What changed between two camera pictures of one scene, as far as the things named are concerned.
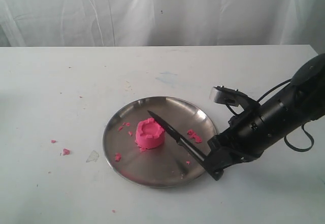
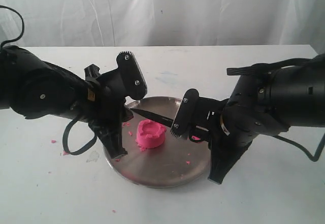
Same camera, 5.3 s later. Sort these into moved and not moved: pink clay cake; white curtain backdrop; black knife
Moved: black knife
Not moved: pink clay cake; white curtain backdrop
